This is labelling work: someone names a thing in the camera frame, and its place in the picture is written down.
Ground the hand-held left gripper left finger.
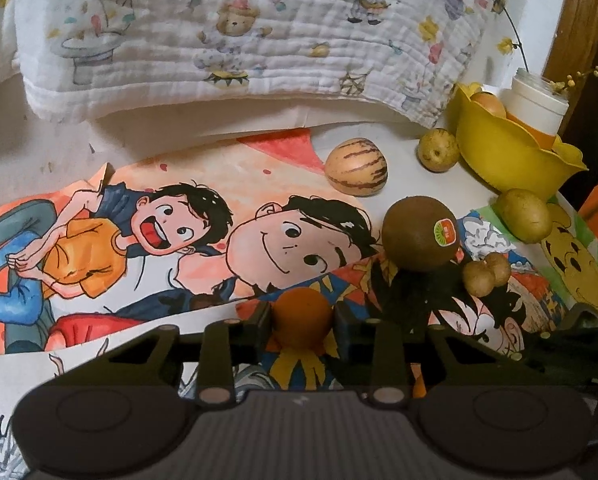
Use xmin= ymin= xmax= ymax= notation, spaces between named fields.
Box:
xmin=65 ymin=304 xmax=280 ymax=407

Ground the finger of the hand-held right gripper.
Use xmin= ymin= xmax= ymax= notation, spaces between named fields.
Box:
xmin=526 ymin=307 xmax=598 ymax=386

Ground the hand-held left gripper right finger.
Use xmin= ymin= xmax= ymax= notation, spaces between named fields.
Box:
xmin=331 ymin=304 xmax=536 ymax=407

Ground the small orange tangerine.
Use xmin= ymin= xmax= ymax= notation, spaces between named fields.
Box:
xmin=271 ymin=287 xmax=334 ymax=350

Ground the yellow-green pear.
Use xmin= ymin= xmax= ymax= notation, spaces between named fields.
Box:
xmin=495 ymin=188 xmax=552 ymax=243
xmin=417 ymin=128 xmax=460 ymax=174

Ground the striped pepino melon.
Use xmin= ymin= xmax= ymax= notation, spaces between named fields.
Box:
xmin=325 ymin=138 xmax=391 ymax=197

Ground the colourful anime poster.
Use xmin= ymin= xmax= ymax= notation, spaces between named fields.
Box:
xmin=178 ymin=240 xmax=580 ymax=396

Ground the yellow bear poster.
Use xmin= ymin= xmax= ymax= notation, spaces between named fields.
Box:
xmin=458 ymin=199 xmax=598 ymax=328

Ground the small brown longan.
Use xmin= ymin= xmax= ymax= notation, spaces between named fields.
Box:
xmin=462 ymin=260 xmax=495 ymax=297
xmin=484 ymin=252 xmax=512 ymax=286

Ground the brown kiwi with sticker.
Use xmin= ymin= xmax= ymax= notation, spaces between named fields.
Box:
xmin=382 ymin=196 xmax=464 ymax=272

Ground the cartoon boys poster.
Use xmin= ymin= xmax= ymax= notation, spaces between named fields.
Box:
xmin=0 ymin=127 xmax=386 ymax=357

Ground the yellow plastic bowl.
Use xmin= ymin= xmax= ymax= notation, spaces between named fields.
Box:
xmin=453 ymin=82 xmax=590 ymax=202

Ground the white jar with orange label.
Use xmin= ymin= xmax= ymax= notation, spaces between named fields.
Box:
xmin=499 ymin=68 xmax=571 ymax=150

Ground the orange fruit in bowl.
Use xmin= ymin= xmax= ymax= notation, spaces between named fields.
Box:
xmin=471 ymin=90 xmax=508 ymax=120

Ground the white printed quilted blanket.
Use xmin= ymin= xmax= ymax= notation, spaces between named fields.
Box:
xmin=0 ymin=0 xmax=511 ymax=130

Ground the twig with yellow flowers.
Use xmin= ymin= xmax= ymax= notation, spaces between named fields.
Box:
xmin=491 ymin=0 xmax=598 ymax=95

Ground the wooden furniture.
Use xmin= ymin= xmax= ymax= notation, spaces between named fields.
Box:
xmin=542 ymin=0 xmax=598 ymax=146

